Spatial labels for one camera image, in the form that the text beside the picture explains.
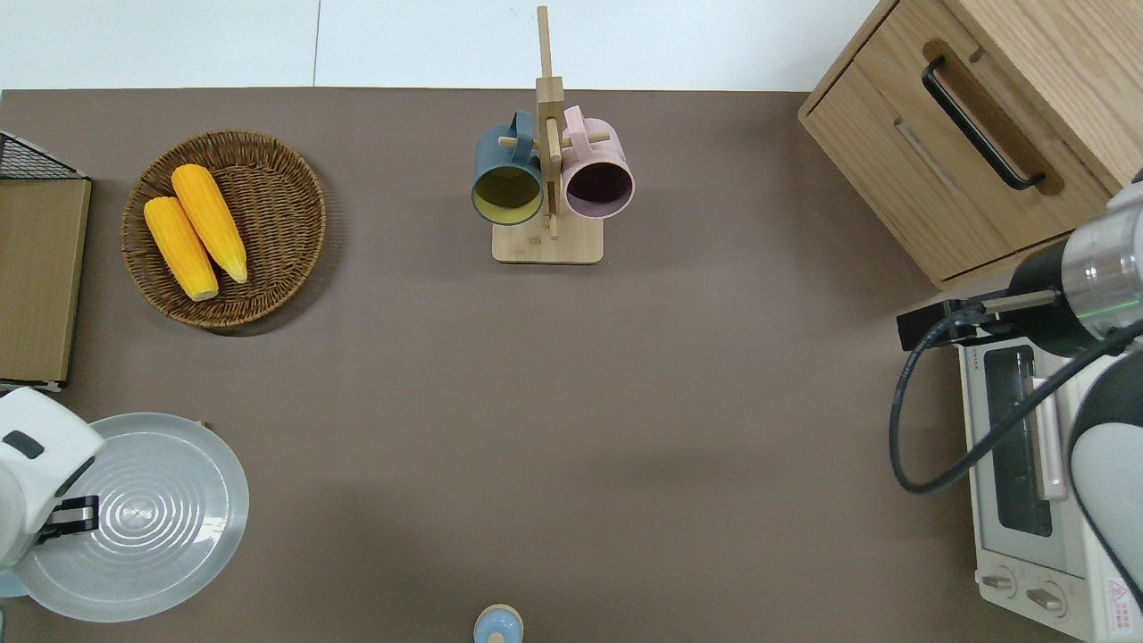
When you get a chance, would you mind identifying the brown wicker basket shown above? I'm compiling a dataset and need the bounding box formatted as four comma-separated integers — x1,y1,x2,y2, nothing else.
121,130,328,330

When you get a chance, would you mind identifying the wooden mug tree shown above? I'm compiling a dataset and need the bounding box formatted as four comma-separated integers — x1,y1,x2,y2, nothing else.
492,6,605,265

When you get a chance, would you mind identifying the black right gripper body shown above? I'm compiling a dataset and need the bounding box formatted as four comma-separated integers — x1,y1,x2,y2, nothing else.
897,299,1010,351

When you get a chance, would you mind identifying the black cabinet handle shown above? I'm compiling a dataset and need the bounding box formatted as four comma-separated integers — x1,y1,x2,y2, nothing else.
922,56,1046,191

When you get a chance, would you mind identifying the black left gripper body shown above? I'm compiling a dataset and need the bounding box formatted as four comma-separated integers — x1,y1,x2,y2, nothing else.
36,500,72,546

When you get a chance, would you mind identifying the brown table mat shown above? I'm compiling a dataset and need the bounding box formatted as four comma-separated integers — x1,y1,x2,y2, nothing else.
0,88,1014,643

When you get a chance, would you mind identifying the wooden drawer cabinet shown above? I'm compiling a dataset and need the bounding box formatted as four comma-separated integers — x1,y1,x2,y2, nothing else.
797,0,1143,291

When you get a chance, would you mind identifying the gray plate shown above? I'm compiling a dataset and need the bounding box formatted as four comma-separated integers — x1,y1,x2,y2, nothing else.
13,413,249,623

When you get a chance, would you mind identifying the wire grid shelf basket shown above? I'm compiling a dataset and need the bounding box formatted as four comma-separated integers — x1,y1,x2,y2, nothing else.
0,131,93,392

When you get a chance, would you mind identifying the blue bell with wooden base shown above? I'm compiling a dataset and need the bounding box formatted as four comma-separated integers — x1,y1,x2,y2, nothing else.
473,605,524,643

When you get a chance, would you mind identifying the white toaster oven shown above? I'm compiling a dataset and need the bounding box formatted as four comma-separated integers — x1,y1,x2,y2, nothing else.
957,344,1143,642

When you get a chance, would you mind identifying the dark blue mug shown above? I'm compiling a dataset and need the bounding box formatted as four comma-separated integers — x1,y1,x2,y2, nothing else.
471,110,545,226

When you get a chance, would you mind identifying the yellow corn cob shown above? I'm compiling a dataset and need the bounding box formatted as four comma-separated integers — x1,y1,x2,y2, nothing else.
144,196,220,302
171,163,249,285

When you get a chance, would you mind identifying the pink mug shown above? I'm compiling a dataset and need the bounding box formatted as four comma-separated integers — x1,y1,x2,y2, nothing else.
561,105,636,220

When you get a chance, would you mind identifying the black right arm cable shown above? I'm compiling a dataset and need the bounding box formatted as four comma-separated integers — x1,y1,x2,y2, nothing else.
889,304,1143,495

